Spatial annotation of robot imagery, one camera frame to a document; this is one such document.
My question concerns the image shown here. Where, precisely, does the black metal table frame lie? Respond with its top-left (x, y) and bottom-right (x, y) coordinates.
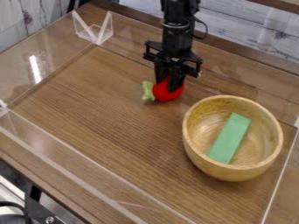
top-left (0, 186), bottom-right (68, 224)

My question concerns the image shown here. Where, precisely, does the wooden bowl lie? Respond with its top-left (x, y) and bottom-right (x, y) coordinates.
top-left (181, 95), bottom-right (284, 182)

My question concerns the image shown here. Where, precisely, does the green rectangular block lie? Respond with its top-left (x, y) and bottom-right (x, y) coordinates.
top-left (206, 113), bottom-right (250, 164)

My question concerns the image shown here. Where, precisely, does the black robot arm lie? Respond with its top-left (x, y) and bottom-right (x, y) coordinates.
top-left (144, 0), bottom-right (202, 94)

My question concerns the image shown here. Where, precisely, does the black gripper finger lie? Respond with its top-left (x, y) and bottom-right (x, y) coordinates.
top-left (153, 61), bottom-right (169, 83)
top-left (168, 66), bottom-right (185, 93)

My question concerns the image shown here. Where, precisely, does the red plush fruit green stem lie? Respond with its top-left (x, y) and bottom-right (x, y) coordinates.
top-left (141, 76), bottom-right (184, 102)

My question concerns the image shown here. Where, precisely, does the clear acrylic corner bracket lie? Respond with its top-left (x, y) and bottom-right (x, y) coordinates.
top-left (70, 10), bottom-right (113, 46)

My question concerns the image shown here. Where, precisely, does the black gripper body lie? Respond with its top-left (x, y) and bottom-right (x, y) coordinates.
top-left (144, 41), bottom-right (202, 78)

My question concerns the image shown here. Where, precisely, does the clear acrylic tray wall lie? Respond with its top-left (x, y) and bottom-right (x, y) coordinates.
top-left (0, 101), bottom-right (196, 224)

